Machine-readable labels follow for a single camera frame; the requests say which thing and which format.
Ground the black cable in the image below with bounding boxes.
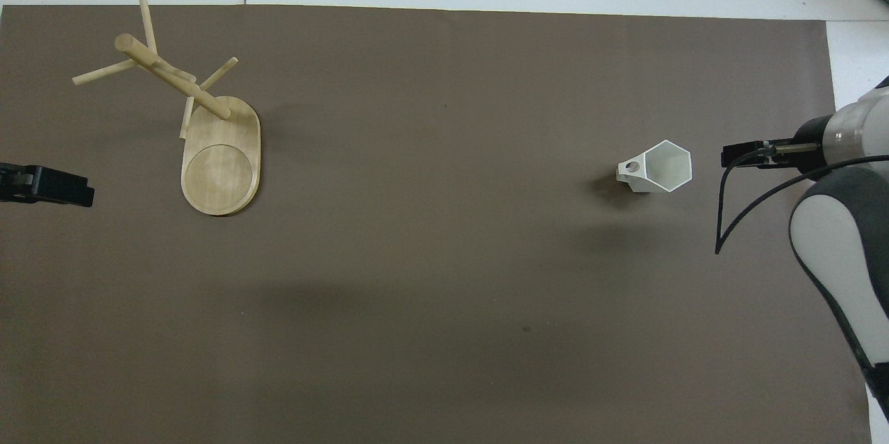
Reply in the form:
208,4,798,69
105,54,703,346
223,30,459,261
715,144,889,255

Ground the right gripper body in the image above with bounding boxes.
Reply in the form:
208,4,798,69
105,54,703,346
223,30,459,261
764,115,831,180

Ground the white hexagonal cup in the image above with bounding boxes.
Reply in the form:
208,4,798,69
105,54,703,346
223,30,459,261
617,140,693,194

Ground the wooden cup rack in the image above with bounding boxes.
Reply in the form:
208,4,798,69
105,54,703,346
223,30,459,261
72,0,262,216

